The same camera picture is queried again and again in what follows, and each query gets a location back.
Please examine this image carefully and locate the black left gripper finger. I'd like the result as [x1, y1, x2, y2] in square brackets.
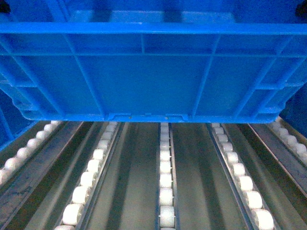
[0, 0, 10, 13]

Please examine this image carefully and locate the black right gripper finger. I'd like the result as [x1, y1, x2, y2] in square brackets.
[295, 1, 307, 17]

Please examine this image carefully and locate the large blue plastic crate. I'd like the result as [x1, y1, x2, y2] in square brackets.
[0, 0, 307, 123]

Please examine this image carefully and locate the blue crate with red parts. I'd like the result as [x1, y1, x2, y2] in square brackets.
[280, 84, 307, 137]

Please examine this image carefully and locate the blue crate on left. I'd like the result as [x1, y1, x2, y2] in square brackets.
[0, 90, 37, 150]

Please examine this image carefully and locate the white roller track far left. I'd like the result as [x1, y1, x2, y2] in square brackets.
[0, 120, 62, 186]

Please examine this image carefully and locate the white roller track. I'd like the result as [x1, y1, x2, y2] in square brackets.
[206, 123, 280, 230]
[54, 122, 124, 230]
[155, 123, 180, 230]
[0, 120, 62, 186]
[268, 117, 307, 166]

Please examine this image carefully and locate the white roller track far right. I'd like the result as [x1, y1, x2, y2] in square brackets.
[268, 117, 307, 166]

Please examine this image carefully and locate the white roller track centre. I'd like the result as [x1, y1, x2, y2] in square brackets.
[155, 123, 180, 230]

